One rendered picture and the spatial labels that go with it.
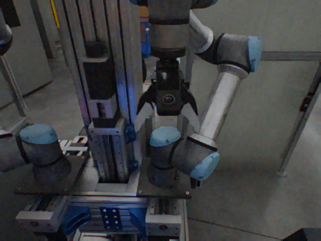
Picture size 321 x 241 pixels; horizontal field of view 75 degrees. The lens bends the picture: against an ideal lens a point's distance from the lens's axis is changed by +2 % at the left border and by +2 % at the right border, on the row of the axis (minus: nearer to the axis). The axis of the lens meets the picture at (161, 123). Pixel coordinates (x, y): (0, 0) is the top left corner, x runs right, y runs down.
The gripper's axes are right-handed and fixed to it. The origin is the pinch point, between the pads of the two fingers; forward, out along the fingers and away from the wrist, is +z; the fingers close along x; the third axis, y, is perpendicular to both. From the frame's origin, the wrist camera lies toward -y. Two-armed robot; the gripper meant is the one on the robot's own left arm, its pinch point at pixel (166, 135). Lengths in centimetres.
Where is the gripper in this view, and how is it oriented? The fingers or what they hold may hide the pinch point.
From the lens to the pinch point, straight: 49.6
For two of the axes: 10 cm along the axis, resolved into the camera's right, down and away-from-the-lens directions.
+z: 0.0, 8.4, 5.4
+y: 0.3, -5.4, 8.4
